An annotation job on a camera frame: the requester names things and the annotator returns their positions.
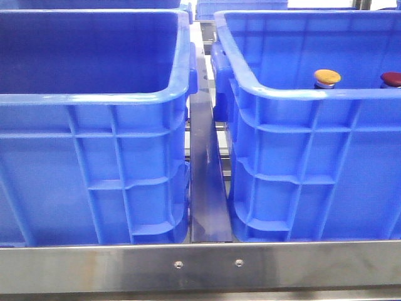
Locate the stainless steel front rail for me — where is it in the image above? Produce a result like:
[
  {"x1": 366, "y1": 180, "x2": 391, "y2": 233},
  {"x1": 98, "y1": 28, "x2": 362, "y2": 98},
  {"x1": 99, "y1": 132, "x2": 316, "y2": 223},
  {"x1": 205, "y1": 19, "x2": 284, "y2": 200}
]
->
[{"x1": 1, "y1": 240, "x2": 400, "y2": 294}]

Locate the blue bin behind left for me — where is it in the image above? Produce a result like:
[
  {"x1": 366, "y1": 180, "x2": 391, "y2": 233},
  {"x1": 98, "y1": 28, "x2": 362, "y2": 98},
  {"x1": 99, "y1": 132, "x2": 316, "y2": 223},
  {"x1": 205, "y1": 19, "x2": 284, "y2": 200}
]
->
[{"x1": 1, "y1": 0, "x2": 193, "y2": 24}]

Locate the blue plastic bin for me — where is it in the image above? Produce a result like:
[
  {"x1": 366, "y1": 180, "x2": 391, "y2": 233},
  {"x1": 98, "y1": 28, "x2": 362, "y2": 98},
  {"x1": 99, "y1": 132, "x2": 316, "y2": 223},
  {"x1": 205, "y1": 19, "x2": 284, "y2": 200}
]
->
[
  {"x1": 212, "y1": 10, "x2": 400, "y2": 241},
  {"x1": 1, "y1": 9, "x2": 197, "y2": 248}
]

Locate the yellow push button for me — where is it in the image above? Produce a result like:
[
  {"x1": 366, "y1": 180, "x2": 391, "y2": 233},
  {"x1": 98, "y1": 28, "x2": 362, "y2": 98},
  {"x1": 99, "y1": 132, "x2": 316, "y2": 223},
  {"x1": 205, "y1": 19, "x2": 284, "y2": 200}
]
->
[{"x1": 314, "y1": 69, "x2": 341, "y2": 90}]

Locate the left blue plastic bin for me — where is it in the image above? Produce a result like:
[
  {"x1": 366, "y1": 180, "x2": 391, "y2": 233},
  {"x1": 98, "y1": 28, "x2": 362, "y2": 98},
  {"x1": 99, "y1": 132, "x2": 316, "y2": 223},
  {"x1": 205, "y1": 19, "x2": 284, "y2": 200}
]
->
[{"x1": 1, "y1": 9, "x2": 197, "y2": 248}]

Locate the right blue plastic bin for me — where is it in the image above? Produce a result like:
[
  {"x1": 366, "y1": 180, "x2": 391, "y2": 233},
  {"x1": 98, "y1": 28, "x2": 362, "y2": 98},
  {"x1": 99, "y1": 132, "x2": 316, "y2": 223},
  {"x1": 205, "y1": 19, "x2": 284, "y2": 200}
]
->
[{"x1": 212, "y1": 10, "x2": 400, "y2": 241}]

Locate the far blue crate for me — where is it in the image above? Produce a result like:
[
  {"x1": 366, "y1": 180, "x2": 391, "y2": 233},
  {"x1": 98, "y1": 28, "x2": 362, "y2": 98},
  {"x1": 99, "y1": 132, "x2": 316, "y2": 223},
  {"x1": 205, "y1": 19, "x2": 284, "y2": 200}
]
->
[{"x1": 195, "y1": 0, "x2": 288, "y2": 21}]

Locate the red push button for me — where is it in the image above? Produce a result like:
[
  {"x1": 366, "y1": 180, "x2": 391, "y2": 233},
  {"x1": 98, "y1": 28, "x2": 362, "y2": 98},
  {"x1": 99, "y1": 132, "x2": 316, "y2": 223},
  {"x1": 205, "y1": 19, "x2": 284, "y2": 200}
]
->
[{"x1": 380, "y1": 71, "x2": 401, "y2": 88}]

